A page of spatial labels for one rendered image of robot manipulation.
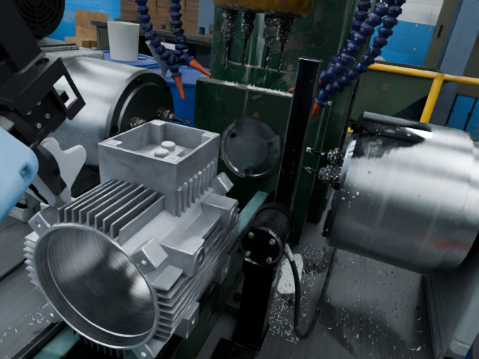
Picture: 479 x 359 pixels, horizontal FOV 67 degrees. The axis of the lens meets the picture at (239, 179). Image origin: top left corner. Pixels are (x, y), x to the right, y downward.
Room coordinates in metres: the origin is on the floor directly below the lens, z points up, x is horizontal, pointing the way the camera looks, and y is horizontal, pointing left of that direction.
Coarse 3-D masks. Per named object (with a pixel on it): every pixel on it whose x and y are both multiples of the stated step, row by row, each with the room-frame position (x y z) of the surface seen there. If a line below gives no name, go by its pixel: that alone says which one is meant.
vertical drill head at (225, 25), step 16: (224, 0) 0.64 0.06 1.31; (240, 0) 0.63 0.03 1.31; (256, 0) 0.62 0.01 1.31; (272, 0) 0.62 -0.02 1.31; (288, 0) 0.63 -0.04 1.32; (304, 0) 0.65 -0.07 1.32; (224, 16) 0.67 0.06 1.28; (272, 16) 0.64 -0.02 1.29; (288, 16) 0.73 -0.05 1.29; (304, 16) 0.68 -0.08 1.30; (224, 32) 0.67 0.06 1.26; (272, 32) 0.64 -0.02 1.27; (288, 32) 0.74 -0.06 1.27; (224, 64) 0.68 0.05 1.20
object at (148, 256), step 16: (224, 176) 0.45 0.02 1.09; (224, 192) 0.43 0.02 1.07; (48, 208) 0.31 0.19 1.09; (32, 224) 0.30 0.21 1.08; (48, 224) 0.30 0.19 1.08; (144, 256) 0.27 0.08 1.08; (160, 256) 0.27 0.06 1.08; (144, 272) 0.27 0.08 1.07; (48, 304) 0.30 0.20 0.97; (144, 352) 0.27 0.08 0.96
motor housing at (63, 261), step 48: (96, 192) 0.34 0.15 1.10; (144, 192) 0.34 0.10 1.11; (48, 240) 0.32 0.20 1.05; (96, 240) 0.39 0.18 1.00; (144, 240) 0.30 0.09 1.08; (48, 288) 0.31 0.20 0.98; (96, 288) 0.35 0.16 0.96; (144, 288) 0.37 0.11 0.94; (192, 288) 0.31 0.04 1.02; (96, 336) 0.29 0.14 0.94; (144, 336) 0.28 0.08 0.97
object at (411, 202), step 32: (352, 128) 0.58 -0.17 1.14; (384, 128) 0.55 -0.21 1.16; (416, 128) 0.56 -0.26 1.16; (448, 128) 0.57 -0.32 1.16; (352, 160) 0.51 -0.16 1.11; (384, 160) 0.50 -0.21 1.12; (416, 160) 0.50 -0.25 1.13; (448, 160) 0.49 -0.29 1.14; (352, 192) 0.49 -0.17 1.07; (384, 192) 0.48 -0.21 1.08; (416, 192) 0.47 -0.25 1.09; (448, 192) 0.46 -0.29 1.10; (352, 224) 0.48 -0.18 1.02; (384, 224) 0.47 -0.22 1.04; (416, 224) 0.45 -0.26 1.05; (448, 224) 0.44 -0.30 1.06; (384, 256) 0.48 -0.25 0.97; (416, 256) 0.46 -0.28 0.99; (448, 256) 0.45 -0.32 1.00
